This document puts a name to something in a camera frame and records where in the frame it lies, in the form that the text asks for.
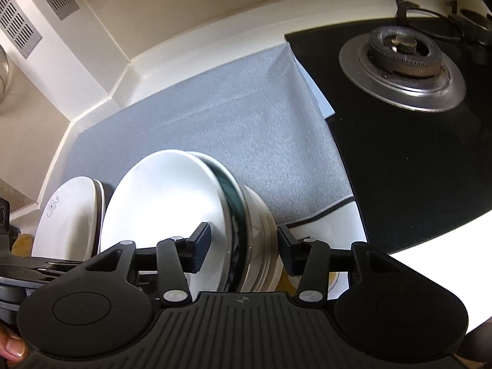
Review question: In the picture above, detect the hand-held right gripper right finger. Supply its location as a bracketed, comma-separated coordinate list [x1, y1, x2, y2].
[277, 225, 389, 303]

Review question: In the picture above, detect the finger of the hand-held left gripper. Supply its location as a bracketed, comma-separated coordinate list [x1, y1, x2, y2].
[13, 256, 89, 280]

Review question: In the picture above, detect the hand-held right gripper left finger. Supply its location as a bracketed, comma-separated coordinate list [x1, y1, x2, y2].
[87, 222, 212, 305]

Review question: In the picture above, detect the cream ceramic bowl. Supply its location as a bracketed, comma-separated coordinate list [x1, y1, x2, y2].
[240, 186, 278, 293]

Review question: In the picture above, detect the dark green rimmed plate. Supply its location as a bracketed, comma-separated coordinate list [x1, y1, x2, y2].
[208, 157, 247, 293]

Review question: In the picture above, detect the white plate grey scroll print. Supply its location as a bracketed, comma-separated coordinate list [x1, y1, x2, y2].
[31, 176, 97, 263]

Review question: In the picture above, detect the plain white plate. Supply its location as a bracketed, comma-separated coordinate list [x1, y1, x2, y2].
[99, 150, 233, 293]

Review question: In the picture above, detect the person's left hand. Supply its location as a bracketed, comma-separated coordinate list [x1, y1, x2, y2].
[0, 323, 28, 368]

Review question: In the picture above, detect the white plate yellow print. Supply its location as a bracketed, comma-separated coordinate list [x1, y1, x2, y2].
[275, 265, 341, 298]

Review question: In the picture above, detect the yellow round object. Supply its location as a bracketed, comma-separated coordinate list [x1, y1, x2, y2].
[11, 234, 36, 256]

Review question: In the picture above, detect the grey mat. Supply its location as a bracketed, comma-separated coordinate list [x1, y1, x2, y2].
[65, 42, 356, 235]

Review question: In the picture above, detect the black glass cooktop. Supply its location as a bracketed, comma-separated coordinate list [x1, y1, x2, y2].
[284, 17, 492, 256]

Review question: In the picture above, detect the metal mesh strainer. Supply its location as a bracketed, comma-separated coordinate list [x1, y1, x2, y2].
[0, 44, 10, 104]

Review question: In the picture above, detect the gas stove burner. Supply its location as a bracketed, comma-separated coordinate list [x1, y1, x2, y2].
[338, 25, 466, 113]

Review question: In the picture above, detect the black stove pan support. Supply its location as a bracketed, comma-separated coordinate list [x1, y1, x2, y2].
[395, 0, 492, 64]

